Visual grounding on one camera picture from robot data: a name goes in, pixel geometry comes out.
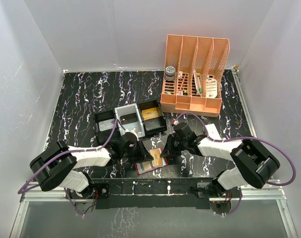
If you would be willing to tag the small round jar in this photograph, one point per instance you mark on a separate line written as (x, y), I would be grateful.
(170, 73)

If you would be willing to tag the gold card in black box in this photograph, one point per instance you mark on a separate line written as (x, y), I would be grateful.
(150, 113)

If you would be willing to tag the orange plastic file organizer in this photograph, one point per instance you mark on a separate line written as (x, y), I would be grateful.
(195, 59)

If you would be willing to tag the black card in grey tray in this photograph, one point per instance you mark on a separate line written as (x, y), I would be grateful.
(129, 118)

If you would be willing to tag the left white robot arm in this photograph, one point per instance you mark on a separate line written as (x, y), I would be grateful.
(57, 165)

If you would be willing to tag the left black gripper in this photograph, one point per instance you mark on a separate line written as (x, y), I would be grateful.
(138, 152)

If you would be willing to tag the grey plastic tray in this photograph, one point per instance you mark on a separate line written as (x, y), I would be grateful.
(137, 127)

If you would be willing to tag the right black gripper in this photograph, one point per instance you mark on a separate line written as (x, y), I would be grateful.
(173, 146)

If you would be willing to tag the black front mounting rail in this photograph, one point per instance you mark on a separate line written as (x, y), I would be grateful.
(152, 193)

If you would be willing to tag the white small box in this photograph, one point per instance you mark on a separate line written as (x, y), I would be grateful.
(212, 132)

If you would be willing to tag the red leather card holder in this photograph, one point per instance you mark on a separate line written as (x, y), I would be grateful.
(146, 166)

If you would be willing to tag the black open tray box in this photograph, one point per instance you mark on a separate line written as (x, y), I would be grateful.
(156, 125)

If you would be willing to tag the white label packet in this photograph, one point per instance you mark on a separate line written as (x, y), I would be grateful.
(211, 90)

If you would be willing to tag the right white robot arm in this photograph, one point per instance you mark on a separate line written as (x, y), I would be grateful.
(254, 163)

